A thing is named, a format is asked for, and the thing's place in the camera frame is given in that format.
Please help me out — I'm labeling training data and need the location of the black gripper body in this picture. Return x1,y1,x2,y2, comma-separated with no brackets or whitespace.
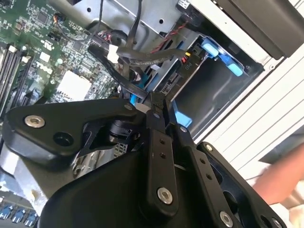
39,151,220,228

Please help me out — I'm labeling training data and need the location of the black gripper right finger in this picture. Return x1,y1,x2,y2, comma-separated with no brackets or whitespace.
158,92,287,228

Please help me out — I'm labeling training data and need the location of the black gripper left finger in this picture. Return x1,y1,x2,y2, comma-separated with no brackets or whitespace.
4,91,180,216

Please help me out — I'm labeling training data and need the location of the hard disk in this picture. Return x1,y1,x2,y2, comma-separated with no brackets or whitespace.
161,41,220,95

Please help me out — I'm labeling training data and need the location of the black disk wire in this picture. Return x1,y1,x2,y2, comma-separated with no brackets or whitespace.
87,44,152,100

